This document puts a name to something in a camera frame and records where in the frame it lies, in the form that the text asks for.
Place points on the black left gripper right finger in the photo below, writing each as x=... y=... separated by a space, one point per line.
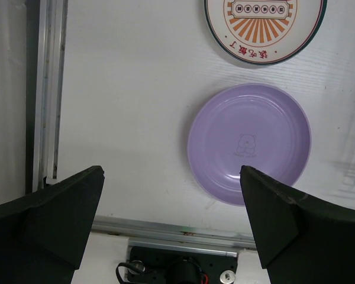
x=299 y=238

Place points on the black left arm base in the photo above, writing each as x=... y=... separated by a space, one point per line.
x=151 y=265

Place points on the orange sunburst white plate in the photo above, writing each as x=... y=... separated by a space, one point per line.
x=264 y=33

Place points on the lavender purple plate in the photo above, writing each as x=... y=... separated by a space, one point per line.
x=251 y=124

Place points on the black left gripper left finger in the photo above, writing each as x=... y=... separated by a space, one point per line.
x=43 y=235

